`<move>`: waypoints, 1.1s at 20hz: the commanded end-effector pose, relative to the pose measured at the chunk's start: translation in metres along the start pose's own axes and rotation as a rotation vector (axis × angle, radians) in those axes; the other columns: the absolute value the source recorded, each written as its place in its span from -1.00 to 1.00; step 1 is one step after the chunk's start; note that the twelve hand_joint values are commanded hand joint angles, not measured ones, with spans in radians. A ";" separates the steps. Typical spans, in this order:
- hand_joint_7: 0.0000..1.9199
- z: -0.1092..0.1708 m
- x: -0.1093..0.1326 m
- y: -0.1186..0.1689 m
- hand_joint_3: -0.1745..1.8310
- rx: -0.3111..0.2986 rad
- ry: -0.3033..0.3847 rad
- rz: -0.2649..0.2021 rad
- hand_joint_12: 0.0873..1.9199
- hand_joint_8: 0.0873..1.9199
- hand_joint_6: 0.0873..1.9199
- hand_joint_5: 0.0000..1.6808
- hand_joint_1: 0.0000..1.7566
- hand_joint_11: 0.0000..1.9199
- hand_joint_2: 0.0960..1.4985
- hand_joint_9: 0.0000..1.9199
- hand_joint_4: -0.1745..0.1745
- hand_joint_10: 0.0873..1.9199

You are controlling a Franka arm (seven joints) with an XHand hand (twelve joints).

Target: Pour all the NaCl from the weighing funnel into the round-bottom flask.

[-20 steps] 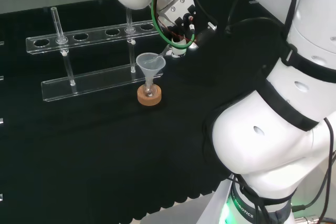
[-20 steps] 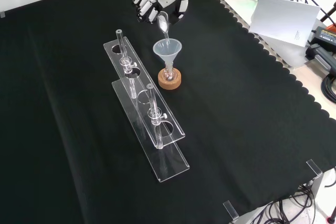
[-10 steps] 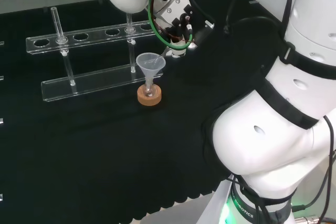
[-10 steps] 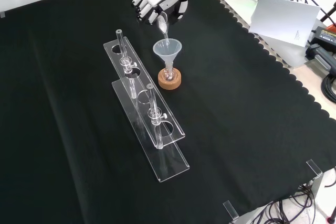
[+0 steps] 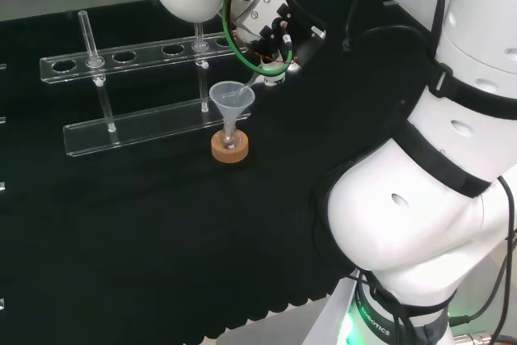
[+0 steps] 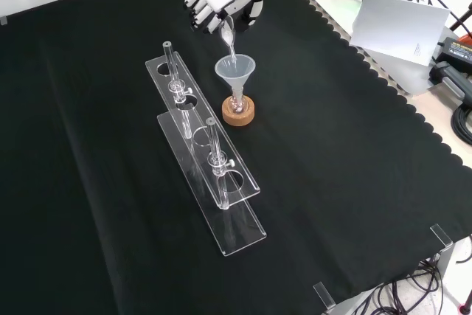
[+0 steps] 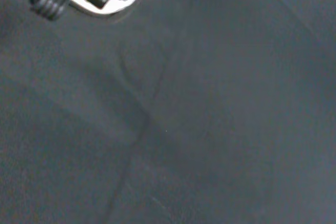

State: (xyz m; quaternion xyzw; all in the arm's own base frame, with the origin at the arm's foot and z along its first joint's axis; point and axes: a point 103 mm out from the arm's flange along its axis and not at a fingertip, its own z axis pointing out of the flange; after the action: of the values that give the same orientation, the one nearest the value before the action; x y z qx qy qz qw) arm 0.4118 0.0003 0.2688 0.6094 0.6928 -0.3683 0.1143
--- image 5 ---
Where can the clear funnel stand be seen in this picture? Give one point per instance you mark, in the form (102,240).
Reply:
(133,129)

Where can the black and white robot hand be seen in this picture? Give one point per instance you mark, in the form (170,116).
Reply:
(301,44)

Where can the clear weighing funnel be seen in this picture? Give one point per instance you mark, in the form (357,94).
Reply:
(247,87)

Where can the grey tape strip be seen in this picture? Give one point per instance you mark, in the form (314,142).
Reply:
(390,3)

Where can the clear plastic funnel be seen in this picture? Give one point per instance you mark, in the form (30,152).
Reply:
(231,104)

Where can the round-bottom glass flask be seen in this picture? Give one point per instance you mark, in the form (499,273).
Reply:
(236,144)

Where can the black bench cloth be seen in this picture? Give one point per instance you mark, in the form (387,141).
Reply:
(121,220)

